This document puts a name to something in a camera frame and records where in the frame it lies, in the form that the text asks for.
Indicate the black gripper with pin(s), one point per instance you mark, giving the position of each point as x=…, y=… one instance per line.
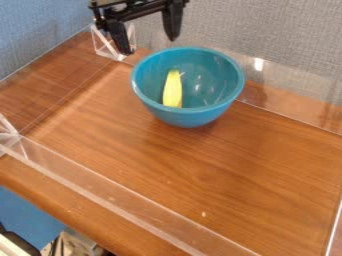
x=111, y=12

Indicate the yellow banana toy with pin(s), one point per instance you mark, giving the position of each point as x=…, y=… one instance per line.
x=173, y=91

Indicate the blue bowl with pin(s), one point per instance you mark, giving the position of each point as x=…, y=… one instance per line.
x=213, y=82

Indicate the clear acrylic back barrier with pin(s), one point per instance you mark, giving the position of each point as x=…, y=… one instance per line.
x=293, y=93

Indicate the clear acrylic barrier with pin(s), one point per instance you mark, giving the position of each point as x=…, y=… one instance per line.
x=293, y=93
x=165, y=223

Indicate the clear acrylic front barrier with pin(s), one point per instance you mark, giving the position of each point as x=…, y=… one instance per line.
x=165, y=223

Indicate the clear acrylic corner bracket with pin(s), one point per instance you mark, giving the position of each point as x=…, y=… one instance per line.
x=105, y=45

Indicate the clear acrylic left bracket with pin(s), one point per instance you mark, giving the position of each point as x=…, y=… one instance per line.
x=11, y=139

